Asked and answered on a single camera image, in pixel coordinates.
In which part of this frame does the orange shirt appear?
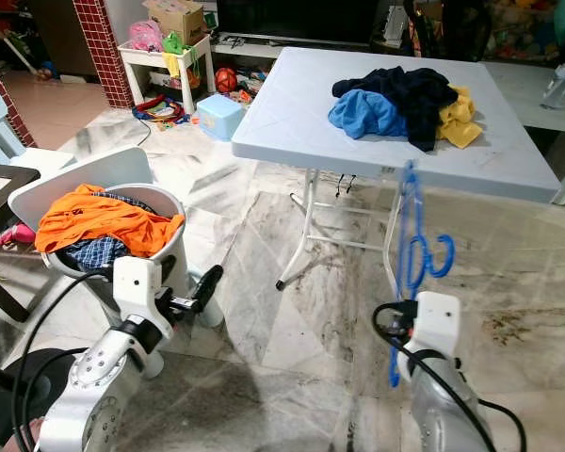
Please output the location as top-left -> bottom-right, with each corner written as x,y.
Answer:
35,186 -> 185,260

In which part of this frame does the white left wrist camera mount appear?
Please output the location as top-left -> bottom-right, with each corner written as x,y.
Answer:
113,256 -> 175,326

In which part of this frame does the white folding table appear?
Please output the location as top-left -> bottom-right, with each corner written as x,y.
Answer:
232,47 -> 564,293

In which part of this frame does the blue shirt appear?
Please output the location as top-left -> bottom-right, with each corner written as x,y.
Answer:
328,89 -> 411,140

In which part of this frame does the person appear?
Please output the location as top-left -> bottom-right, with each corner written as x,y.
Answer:
24,419 -> 50,452

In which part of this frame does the yellow cloth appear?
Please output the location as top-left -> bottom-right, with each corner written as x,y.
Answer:
162,52 -> 183,78

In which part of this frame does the black television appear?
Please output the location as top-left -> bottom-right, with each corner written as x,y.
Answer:
217,0 -> 378,43

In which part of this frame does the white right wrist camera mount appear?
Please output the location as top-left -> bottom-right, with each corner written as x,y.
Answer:
412,292 -> 462,357

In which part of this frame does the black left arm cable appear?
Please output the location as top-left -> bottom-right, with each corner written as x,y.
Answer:
11,268 -> 123,452

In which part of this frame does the light blue plastic box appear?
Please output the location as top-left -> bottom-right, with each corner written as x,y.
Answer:
196,94 -> 246,142

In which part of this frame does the clear plastic jug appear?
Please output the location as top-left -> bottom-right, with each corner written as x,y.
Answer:
541,64 -> 565,109

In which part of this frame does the colourful ring toy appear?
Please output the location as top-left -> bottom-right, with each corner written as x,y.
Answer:
132,94 -> 186,128

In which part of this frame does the pink toy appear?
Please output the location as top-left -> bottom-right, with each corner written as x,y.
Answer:
0,221 -> 37,248

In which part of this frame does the yellow shirt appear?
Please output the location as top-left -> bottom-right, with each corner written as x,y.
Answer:
438,87 -> 483,150

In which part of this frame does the round grey laundry basket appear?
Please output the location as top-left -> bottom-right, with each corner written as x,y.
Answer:
42,184 -> 189,331

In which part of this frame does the dark navy garment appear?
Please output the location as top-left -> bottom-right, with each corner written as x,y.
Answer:
331,66 -> 460,153

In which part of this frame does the small white toy table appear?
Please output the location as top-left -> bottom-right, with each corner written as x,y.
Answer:
118,36 -> 213,114

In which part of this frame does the blue plaid garment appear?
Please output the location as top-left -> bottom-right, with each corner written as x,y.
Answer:
58,193 -> 147,274

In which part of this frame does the red ball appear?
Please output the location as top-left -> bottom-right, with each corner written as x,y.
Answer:
215,68 -> 238,93

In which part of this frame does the brown cardboard box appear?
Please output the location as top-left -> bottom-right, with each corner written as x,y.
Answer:
143,0 -> 206,43

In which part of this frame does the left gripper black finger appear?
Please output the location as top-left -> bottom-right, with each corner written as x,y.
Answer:
188,264 -> 225,316

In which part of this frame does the pink children's bag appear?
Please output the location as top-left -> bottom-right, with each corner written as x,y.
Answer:
127,21 -> 164,53

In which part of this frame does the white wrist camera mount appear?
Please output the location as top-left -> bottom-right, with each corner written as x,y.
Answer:
113,256 -> 175,326
412,292 -> 462,357

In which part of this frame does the blue plastic clothes hanger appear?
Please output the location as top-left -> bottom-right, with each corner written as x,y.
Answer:
388,160 -> 456,387

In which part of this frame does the green toy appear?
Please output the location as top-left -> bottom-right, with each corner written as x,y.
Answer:
162,33 -> 187,56

